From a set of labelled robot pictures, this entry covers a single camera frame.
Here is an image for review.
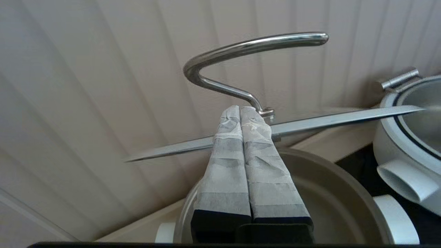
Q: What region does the white round pot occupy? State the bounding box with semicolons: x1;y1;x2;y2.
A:
373;93;441;217
155;148;420;244

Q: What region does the wide black glass hob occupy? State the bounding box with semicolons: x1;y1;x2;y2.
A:
336;145;441;244

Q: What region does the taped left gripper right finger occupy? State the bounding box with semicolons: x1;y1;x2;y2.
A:
239;106;315;229

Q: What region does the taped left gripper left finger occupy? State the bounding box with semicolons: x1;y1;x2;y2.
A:
191;105;253;243

